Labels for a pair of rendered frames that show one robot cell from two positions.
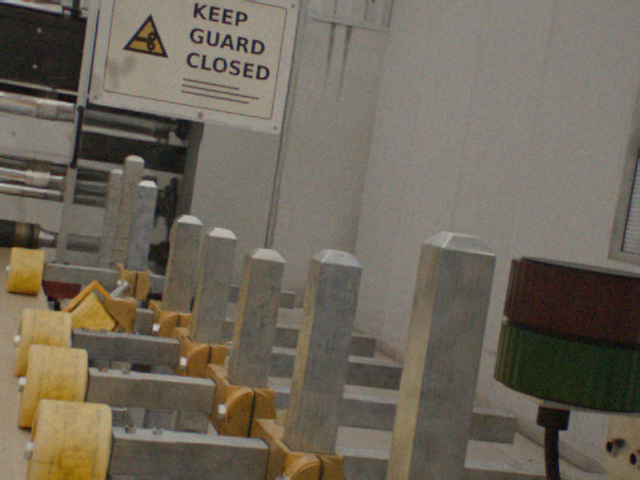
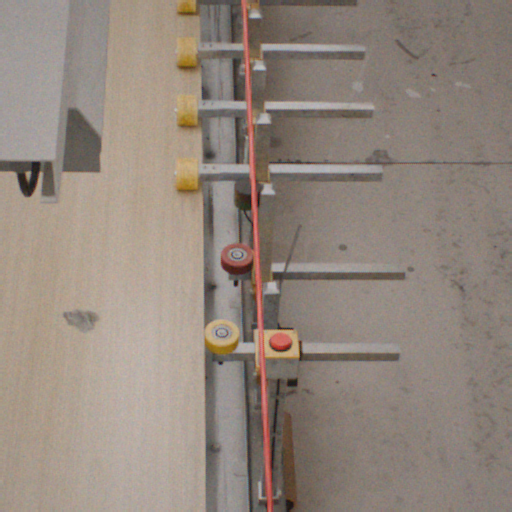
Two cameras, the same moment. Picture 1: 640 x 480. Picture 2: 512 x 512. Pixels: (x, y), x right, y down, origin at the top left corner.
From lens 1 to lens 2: 267 cm
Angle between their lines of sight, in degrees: 44
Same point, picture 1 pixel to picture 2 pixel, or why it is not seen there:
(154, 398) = (222, 55)
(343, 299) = (260, 78)
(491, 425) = (354, 54)
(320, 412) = (257, 106)
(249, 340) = (251, 43)
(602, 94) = not seen: outside the picture
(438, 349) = (258, 142)
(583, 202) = not seen: outside the picture
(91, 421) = (191, 106)
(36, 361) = (179, 49)
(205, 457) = (227, 111)
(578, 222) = not seen: outside the picture
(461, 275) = (262, 128)
